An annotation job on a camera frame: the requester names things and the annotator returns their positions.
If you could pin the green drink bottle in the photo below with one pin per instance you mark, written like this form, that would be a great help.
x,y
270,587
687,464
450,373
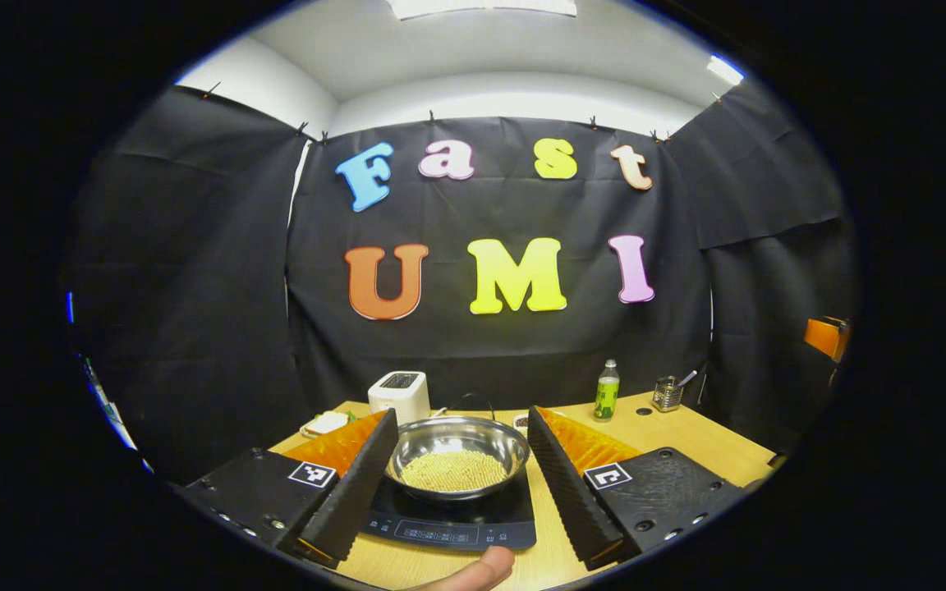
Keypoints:
x,y
606,398

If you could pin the pile of soybeans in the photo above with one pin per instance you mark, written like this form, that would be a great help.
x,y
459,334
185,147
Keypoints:
x,y
452,472

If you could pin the stainless steel pot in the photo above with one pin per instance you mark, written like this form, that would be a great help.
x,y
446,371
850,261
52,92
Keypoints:
x,y
456,439

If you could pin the white divided dish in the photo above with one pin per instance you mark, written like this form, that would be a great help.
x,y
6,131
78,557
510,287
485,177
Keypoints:
x,y
521,422

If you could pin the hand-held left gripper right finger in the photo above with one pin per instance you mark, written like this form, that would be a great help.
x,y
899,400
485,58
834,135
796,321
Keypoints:
x,y
567,492

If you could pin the large ceiling light panel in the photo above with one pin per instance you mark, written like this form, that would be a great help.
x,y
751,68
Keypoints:
x,y
481,6

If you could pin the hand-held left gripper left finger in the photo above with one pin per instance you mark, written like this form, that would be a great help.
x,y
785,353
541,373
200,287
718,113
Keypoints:
x,y
358,492

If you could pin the sandwich on small plate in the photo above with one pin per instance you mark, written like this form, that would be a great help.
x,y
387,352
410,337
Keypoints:
x,y
325,423

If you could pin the black induction cooktop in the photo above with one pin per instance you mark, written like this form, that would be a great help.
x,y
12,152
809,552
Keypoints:
x,y
448,525

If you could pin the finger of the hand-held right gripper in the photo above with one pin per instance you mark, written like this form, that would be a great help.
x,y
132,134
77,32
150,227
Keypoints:
x,y
826,336

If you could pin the metal spoon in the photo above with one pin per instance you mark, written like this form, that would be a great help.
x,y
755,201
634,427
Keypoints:
x,y
688,377

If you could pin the small ceiling light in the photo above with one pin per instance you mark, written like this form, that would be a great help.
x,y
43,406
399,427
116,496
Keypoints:
x,y
725,70

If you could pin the white toaster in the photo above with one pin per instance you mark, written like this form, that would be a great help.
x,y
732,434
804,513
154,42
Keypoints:
x,y
399,402

